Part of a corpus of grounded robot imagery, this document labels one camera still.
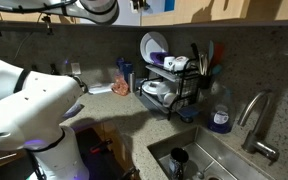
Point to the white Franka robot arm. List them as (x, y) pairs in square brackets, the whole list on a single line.
[(34, 106)]

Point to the wooden base cabinet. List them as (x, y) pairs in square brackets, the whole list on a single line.
[(112, 136)]

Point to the metal cabinet door hinge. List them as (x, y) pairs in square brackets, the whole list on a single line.
[(140, 5)]

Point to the blue bottle inside cabinet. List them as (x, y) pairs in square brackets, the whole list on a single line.
[(170, 5)]

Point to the stainless steel tumbler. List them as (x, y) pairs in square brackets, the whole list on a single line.
[(132, 81)]

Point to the orange plastic bag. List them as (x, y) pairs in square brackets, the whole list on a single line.
[(120, 86)]

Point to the blue water bottle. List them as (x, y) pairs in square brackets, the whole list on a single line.
[(128, 71)]

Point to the purple bowl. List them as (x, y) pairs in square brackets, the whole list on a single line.
[(157, 57)]

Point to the blue measuring jug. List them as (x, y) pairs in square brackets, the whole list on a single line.
[(119, 63)]

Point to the small white cup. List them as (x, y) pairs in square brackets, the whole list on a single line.
[(169, 61)]

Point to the black two-tier dish rack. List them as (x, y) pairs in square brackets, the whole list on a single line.
[(184, 83)]

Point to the white paper sheet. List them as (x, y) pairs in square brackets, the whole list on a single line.
[(100, 88)]

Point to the white mug dark print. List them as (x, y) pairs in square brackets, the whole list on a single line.
[(181, 63)]

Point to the large white dinner plate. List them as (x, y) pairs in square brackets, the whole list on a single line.
[(152, 43)]

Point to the blue dish soap bottle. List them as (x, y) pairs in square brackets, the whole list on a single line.
[(189, 113), (221, 116)]

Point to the black utensil holder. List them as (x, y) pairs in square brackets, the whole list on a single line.
[(205, 83)]

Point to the black spatula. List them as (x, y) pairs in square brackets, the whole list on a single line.
[(195, 50)]

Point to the black red bar clamp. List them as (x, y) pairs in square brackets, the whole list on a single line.
[(100, 146), (130, 173)]

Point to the blue scoop utensil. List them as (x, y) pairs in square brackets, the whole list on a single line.
[(216, 69)]

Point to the blue spatula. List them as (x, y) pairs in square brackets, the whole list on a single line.
[(210, 50)]

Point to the black mug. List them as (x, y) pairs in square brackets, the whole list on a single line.
[(178, 163)]

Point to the red spatula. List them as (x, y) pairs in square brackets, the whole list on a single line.
[(218, 53)]

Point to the plain metal spoon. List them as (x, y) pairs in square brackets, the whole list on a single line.
[(204, 170)]

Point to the stainless steel sink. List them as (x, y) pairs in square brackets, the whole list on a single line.
[(224, 156)]

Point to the brushed steel faucet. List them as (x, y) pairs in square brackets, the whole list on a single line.
[(257, 116)]

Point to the white wall outlet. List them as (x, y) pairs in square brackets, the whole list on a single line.
[(76, 68)]

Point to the wooden upper cabinet frame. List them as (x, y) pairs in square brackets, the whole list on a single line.
[(154, 18)]

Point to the black mounted camera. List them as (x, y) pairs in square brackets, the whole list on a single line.
[(48, 25)]

